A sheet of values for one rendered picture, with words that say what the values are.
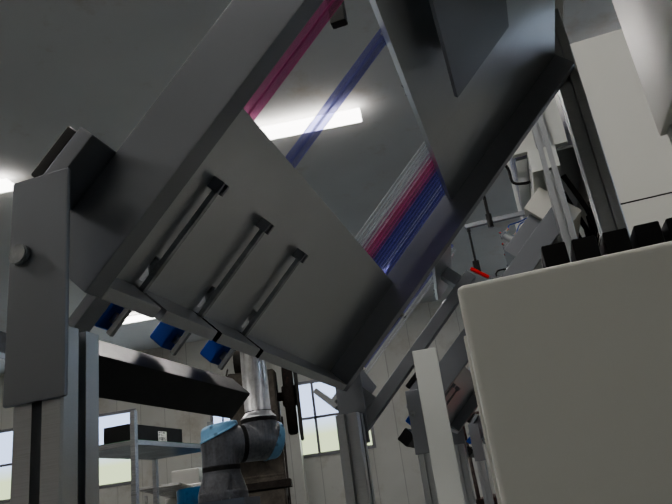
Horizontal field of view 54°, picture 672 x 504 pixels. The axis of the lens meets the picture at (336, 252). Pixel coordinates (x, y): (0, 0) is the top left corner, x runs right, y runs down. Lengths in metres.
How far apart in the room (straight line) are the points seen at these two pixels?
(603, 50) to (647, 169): 0.41
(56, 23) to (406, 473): 7.83
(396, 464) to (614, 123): 8.46
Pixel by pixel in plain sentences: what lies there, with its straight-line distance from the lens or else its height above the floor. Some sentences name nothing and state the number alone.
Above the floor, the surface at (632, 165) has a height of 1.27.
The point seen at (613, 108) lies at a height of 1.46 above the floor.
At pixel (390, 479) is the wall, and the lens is 10.14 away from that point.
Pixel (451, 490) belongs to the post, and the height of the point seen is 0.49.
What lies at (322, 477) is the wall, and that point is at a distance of 10.27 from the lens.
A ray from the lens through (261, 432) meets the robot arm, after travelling 2.15.
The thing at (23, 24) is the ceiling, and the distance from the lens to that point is 4.29.
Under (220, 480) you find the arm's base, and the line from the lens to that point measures 2.09.
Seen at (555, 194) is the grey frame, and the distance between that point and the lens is 1.96.
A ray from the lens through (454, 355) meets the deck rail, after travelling 1.90.
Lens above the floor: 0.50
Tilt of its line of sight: 21 degrees up
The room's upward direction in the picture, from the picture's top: 8 degrees counter-clockwise
